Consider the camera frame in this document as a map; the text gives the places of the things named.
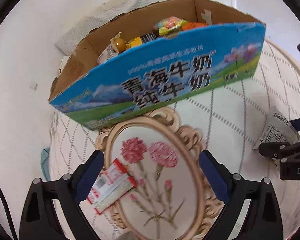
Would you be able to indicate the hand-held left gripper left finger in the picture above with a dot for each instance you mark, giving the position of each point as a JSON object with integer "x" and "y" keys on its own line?
{"x": 90, "y": 177}

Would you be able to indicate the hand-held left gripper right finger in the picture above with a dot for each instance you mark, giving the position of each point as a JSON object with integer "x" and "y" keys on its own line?
{"x": 215, "y": 177}

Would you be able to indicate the white barcode snack packet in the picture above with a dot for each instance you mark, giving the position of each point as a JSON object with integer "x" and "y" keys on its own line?
{"x": 275, "y": 130}

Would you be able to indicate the red and white long packet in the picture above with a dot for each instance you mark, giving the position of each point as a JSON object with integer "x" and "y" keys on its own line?
{"x": 112, "y": 187}

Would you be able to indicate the blue green printed cardboard box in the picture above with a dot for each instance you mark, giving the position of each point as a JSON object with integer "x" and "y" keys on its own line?
{"x": 165, "y": 85}

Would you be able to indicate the braised egg clear packet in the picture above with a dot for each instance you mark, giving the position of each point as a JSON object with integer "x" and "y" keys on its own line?
{"x": 120, "y": 44}

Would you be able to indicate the orange snack packet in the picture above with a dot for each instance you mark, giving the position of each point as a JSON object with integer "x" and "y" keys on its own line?
{"x": 195, "y": 26}

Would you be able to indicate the light blue cloth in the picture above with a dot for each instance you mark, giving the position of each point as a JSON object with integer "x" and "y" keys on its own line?
{"x": 44, "y": 162}

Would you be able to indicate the floral printed white blanket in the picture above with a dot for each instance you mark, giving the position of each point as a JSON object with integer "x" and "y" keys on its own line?
{"x": 252, "y": 100}

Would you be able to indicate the yellow black snack packet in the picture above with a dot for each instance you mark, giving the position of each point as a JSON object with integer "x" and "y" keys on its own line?
{"x": 140, "y": 41}

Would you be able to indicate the colourful candy packet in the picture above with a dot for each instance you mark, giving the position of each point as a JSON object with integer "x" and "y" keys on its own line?
{"x": 170, "y": 25}

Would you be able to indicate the white wall socket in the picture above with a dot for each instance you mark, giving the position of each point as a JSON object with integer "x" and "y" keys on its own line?
{"x": 33, "y": 85}

